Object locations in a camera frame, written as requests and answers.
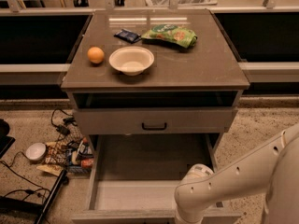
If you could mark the pile of snack packages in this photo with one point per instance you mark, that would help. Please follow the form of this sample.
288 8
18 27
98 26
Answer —
73 155

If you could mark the green chip bag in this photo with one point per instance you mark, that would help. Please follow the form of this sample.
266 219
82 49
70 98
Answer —
171 33

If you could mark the grey drawer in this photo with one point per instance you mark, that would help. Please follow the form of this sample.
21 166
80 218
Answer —
154 120
134 177

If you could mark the small white bowl on floor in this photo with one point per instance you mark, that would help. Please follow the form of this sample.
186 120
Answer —
36 151

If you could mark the grey drawer cabinet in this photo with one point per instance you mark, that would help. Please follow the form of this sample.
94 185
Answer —
206 75

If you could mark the grey top drawer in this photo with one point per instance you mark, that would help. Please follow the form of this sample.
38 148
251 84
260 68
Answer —
154 120

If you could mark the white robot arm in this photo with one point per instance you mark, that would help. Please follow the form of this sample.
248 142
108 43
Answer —
271 168

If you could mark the orange fruit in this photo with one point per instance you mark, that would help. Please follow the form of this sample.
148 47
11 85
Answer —
95 55

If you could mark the dark blue snack packet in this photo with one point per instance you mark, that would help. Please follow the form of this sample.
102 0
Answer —
128 36

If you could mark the white paper bowl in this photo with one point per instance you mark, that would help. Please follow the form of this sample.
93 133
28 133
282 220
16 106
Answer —
132 60

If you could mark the black stand base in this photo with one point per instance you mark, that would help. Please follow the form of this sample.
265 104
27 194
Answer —
34 202

